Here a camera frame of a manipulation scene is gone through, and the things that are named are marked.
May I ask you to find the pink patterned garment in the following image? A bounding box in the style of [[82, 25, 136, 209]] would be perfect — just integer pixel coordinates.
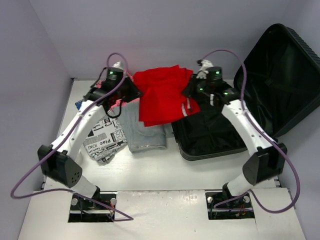
[[96, 79, 140, 109]]

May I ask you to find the red garment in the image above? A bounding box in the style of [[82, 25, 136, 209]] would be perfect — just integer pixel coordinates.
[[133, 65, 200, 127]]

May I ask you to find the grey garment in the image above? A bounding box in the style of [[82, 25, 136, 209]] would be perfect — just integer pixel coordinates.
[[118, 101, 174, 154]]

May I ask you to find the black white newspaper-print garment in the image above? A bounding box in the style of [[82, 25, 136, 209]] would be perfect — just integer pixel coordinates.
[[83, 117, 128, 166]]

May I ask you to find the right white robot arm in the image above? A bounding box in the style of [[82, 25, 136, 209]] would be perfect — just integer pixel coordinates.
[[182, 59, 287, 206]]

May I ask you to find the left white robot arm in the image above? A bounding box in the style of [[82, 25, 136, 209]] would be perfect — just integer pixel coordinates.
[[37, 62, 143, 210]]

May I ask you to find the blue card packet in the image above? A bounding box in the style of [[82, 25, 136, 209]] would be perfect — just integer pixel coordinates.
[[75, 100, 83, 110]]

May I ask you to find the black hard-shell suitcase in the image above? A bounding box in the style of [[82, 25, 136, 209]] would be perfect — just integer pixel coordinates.
[[172, 23, 320, 161]]

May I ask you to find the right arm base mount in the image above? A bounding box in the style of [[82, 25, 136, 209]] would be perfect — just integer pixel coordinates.
[[205, 191, 255, 221]]

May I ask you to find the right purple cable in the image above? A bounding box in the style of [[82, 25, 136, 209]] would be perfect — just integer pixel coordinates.
[[201, 49, 301, 214]]

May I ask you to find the purple cable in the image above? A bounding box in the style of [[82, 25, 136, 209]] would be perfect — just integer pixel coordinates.
[[201, 49, 301, 214], [10, 52, 134, 223]]

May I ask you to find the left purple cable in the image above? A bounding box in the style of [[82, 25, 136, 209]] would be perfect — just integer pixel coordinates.
[[10, 52, 134, 223]]

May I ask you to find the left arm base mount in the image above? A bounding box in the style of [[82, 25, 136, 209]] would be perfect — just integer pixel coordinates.
[[68, 194, 115, 223]]

